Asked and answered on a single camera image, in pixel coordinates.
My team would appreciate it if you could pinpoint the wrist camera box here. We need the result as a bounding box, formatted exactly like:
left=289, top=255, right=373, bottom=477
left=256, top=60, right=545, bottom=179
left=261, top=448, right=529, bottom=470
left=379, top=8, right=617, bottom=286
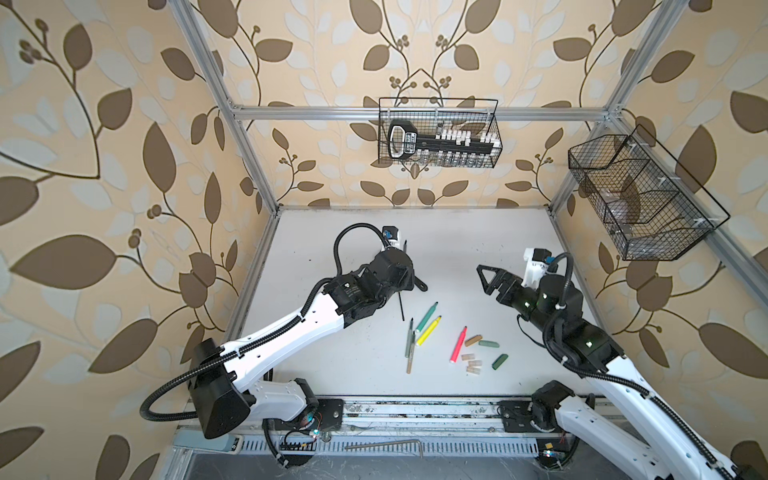
left=522, top=248, right=552, bottom=290
left=382, top=225, right=402, bottom=249

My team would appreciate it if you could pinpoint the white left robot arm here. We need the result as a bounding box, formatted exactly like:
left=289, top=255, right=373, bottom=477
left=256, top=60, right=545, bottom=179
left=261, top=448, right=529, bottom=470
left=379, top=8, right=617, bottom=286
left=187, top=247, right=427, bottom=439

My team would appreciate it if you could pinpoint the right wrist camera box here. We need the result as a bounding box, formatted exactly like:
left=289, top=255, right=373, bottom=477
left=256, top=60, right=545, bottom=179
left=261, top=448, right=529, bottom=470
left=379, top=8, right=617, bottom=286
left=522, top=248, right=552, bottom=290

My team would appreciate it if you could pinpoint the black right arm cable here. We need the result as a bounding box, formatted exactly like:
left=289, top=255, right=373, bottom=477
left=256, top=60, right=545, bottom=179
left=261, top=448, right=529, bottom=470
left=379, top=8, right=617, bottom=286
left=515, top=251, right=745, bottom=480

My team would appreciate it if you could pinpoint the green highlighter pen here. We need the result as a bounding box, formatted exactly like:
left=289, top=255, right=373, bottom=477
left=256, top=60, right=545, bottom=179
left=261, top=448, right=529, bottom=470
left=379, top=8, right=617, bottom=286
left=415, top=302, right=438, bottom=333

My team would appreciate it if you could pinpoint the black wire basket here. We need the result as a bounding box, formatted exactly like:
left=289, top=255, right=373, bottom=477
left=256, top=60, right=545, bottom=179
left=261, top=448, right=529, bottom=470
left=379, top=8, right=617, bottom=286
left=568, top=124, right=731, bottom=261
left=377, top=96, right=503, bottom=169

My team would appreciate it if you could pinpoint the black socket set holder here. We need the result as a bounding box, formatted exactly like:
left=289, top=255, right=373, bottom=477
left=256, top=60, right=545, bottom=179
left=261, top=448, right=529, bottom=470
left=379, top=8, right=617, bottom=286
left=379, top=119, right=503, bottom=168

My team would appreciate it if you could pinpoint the black wire basket right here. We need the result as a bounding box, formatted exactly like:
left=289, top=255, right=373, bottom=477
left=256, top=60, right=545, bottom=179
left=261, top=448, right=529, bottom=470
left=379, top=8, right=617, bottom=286
left=568, top=124, right=731, bottom=261

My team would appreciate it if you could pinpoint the brown pen cap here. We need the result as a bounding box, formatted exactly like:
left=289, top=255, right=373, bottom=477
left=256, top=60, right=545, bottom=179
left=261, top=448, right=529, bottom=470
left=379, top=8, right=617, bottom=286
left=464, top=335, right=483, bottom=347

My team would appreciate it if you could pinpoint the metal hex key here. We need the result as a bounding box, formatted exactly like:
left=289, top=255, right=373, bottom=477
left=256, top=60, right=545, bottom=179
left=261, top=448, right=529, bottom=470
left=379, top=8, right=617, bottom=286
left=343, top=439, right=425, bottom=458

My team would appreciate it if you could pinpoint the pink highlighter pen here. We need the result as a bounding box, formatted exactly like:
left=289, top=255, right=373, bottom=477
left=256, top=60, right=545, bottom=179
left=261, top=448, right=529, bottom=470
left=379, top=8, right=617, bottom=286
left=450, top=326, right=468, bottom=363

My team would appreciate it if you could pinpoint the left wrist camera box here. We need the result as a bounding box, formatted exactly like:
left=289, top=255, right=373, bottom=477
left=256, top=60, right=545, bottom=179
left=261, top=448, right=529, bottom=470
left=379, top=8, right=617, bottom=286
left=382, top=225, right=402, bottom=249

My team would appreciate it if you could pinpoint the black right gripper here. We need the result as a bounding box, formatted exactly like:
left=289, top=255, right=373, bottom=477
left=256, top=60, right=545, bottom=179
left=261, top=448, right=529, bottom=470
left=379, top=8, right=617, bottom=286
left=478, top=263, right=558, bottom=342

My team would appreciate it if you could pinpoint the black wire basket centre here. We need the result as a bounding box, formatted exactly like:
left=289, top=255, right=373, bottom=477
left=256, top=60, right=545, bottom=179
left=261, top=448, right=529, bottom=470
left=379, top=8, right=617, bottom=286
left=377, top=96, right=503, bottom=169

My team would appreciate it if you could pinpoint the dark green highlighter cap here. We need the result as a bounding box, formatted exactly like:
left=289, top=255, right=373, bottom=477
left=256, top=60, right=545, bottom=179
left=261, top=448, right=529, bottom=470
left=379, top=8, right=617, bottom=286
left=492, top=354, right=508, bottom=370

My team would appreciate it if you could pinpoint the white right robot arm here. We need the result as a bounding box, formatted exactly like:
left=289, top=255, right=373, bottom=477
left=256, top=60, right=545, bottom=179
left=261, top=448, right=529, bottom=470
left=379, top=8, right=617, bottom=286
left=477, top=258, right=738, bottom=479

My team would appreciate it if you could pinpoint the yellow highlighter pen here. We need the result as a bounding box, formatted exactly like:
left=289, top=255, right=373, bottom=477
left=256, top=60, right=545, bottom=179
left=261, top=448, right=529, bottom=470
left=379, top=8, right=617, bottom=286
left=416, top=316, right=442, bottom=346

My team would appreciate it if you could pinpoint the aluminium frame rail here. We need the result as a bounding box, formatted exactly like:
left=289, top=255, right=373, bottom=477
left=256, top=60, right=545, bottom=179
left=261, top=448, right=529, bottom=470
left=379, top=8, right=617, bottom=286
left=168, top=1, right=767, bottom=291

